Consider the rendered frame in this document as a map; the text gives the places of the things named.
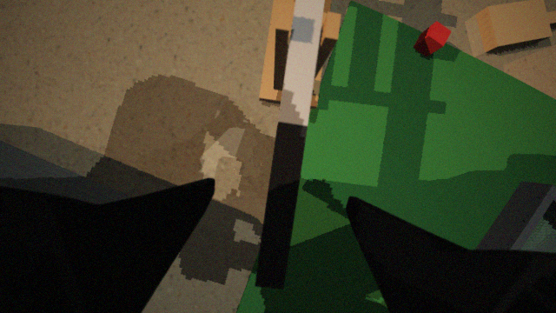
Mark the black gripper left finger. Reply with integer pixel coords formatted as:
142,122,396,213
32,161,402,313
0,178,215,313

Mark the green flat mat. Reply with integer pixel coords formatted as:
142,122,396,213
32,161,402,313
236,1,556,313

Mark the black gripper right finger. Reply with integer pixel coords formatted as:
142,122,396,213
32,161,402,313
346,196,556,313

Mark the red cube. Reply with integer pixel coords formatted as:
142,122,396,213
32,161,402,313
413,22,451,57

